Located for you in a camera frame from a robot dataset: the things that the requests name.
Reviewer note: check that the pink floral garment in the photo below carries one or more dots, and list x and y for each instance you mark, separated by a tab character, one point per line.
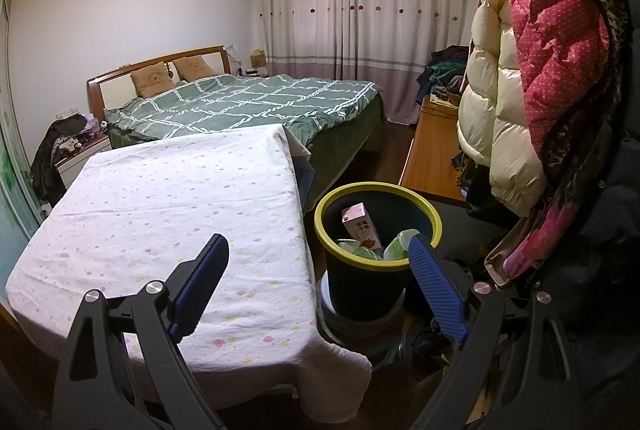
535	245

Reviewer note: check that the pink white curtain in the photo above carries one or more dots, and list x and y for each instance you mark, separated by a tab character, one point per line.
360	20

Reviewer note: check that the wooden cabinet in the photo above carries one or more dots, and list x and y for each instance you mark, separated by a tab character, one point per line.
430	155

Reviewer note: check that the dark green bed skirt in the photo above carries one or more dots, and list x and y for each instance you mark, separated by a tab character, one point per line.
350	140

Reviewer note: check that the table with dotted white cloth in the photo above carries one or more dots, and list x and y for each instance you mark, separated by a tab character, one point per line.
175	210

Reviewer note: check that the black hanging garment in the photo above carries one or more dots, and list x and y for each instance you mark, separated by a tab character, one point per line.
482	205

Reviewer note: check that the wooden bed headboard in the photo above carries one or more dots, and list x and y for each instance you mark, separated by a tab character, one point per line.
110	82

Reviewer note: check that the glass wardrobe door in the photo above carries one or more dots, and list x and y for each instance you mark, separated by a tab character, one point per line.
12	170

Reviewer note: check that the small cardboard box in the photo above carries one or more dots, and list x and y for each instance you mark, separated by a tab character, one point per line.
258	59

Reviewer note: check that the yellow rimmed dark trash bin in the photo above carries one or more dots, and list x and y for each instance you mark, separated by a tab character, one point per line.
365	290

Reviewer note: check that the red dotted jacket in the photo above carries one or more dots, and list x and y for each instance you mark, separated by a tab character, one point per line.
550	50

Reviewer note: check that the white nightstand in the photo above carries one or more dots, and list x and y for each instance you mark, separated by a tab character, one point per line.
82	162

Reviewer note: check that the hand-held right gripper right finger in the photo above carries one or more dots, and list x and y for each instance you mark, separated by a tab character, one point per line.
437	290

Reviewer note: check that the dark blue cloth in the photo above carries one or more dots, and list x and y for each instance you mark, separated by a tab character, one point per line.
305	180

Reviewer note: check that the bed with green quilt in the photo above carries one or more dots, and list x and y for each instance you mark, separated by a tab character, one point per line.
240	105

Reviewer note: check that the white round container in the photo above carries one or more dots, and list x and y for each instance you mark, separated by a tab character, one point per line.
400	244

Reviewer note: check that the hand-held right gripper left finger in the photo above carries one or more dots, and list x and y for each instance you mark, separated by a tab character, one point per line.
200	285

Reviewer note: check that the pile of mixed clothes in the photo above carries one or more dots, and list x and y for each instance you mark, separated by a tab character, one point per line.
442	72

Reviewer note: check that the wall switch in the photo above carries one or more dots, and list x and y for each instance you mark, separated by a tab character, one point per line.
65	112

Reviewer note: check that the pink milk carton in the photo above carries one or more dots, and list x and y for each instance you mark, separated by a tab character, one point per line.
361	227

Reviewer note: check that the brown bear pillow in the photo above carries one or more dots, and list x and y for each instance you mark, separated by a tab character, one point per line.
151	81
195	67

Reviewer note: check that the cream puffer jacket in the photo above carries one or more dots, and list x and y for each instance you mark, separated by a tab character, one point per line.
490	110

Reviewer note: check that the dark clothes on floor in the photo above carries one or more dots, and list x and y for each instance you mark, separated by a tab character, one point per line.
425	345

